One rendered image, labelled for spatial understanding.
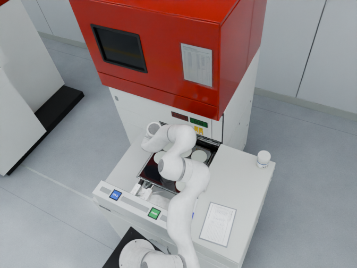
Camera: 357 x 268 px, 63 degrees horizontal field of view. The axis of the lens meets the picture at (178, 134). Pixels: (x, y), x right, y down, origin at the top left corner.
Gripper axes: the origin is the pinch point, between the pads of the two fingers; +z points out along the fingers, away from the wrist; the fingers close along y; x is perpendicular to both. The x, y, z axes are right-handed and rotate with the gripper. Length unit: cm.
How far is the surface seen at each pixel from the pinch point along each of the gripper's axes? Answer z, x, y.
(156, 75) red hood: -36.2, 7.6, -27.2
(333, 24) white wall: 35, 163, -72
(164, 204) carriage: -4.3, -4.3, 38.2
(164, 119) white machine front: 5.7, 7.4, -15.1
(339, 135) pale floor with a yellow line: 106, 177, 12
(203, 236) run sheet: -23, 12, 59
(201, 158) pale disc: 3.9, 24.2, 15.9
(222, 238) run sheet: -24, 21, 61
